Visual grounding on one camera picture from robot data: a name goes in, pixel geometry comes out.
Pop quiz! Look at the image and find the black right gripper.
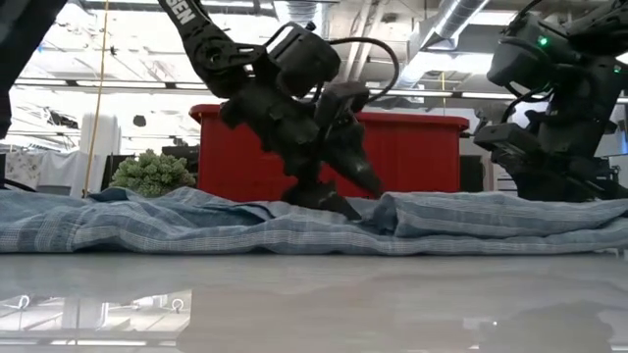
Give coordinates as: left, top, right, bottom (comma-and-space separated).
493, 112, 628, 202

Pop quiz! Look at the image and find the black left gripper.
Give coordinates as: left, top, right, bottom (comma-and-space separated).
220, 90, 384, 222

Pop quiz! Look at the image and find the blue white-striped button shirt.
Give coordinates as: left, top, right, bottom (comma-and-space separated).
0, 185, 628, 257

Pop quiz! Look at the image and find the red plastic laundry bin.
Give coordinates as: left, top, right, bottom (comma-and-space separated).
189, 103, 471, 203

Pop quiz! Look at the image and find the small green succulent plant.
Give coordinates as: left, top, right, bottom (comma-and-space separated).
110, 149, 197, 199

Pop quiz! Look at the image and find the white round column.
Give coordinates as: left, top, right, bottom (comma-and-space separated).
80, 112, 123, 156

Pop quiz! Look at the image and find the long ceiling light strip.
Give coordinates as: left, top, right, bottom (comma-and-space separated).
14, 77, 628, 104

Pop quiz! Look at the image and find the white draped cloth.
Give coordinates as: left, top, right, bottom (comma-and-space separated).
4, 149, 107, 197

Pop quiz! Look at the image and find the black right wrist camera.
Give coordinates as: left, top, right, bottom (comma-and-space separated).
473, 122, 544, 156

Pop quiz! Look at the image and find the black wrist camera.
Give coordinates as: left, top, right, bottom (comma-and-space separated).
313, 80, 372, 129
473, 122, 544, 156

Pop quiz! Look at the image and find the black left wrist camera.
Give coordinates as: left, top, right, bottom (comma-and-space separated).
313, 80, 372, 129

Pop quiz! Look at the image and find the black left camera cable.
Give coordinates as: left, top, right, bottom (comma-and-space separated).
327, 35, 401, 105

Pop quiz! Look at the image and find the silver ventilation duct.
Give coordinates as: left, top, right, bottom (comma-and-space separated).
392, 0, 492, 94

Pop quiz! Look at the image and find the yellow hanging cord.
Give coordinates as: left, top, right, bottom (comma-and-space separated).
81, 0, 110, 198

